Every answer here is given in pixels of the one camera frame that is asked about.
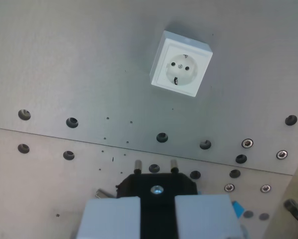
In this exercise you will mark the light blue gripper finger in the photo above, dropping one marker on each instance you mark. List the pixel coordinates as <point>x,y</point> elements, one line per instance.
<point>109,219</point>
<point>203,216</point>

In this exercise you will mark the black power plug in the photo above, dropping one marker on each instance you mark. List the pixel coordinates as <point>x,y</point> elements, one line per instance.
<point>157,179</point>

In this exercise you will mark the silver hex socket screw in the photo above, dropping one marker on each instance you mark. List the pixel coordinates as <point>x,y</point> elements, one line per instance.
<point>265,188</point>
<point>229,187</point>
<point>281,154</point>
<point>247,143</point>

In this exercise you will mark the blue tape piece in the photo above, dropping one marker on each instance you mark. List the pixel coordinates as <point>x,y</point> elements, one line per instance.
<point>238,209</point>

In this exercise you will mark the grey round sticker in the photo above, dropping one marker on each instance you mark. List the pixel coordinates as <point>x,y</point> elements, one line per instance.
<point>264,216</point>
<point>248,214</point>

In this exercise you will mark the white wall socket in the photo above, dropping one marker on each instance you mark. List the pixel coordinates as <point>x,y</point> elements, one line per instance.
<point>180,66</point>

